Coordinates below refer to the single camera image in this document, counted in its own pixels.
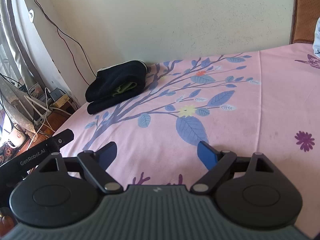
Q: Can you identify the green white navy striped sweater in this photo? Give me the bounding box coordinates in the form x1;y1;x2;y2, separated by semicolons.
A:
85;60;148;115

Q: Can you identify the white mug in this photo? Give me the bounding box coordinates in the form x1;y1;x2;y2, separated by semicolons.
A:
7;128;27;148

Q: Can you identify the wooden side table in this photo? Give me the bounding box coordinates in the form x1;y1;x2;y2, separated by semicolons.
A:
16;99;78;156

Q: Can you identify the yellow box on table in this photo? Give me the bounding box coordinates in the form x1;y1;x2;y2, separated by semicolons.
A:
51;94;70;108

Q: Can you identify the grey power adapter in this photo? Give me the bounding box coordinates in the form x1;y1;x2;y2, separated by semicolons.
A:
49;88;65;102

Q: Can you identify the pink floral bed sheet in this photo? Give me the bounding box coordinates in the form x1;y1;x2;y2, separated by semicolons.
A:
61;43;319;237

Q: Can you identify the grey curtain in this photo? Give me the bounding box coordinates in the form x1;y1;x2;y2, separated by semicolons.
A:
0;0;38;134

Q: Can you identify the white patterned garment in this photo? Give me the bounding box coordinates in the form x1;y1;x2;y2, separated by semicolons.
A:
312;18;320;58

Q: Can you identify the brown perforated headboard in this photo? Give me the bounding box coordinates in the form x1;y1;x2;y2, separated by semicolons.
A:
290;0;319;44

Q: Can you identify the red wall cable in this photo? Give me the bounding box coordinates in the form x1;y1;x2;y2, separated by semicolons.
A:
56;27;91;87

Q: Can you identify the dark wall cable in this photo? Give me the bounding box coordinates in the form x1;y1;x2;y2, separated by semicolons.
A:
17;0;97;77

